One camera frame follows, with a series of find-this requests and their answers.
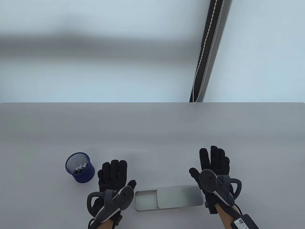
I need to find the grey left hand controller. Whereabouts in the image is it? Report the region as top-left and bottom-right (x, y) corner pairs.
(87, 186), (134, 223)

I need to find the white beaded blind cord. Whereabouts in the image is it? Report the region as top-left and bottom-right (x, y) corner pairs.
(192, 0), (224, 103)

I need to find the person's left hand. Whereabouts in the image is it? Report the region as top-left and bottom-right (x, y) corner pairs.
(92, 160), (137, 224)

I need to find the dark window frame post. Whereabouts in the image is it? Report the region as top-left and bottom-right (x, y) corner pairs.
(189, 0), (233, 103)

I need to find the silver sliding box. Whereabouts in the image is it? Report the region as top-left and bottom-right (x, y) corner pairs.
(135, 185), (203, 211)

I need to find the person's left forearm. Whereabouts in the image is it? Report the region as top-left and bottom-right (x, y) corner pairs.
(97, 218), (115, 229)

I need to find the person's right forearm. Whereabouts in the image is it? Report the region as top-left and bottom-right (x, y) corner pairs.
(216, 205), (240, 229)

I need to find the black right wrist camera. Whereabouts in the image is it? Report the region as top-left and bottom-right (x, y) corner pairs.
(231, 214), (260, 229)

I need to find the person's right hand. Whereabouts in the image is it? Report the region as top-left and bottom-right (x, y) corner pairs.
(189, 146), (235, 214)

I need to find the blue mesh pen cup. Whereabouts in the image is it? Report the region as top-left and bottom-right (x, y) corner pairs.
(65, 153), (95, 184)

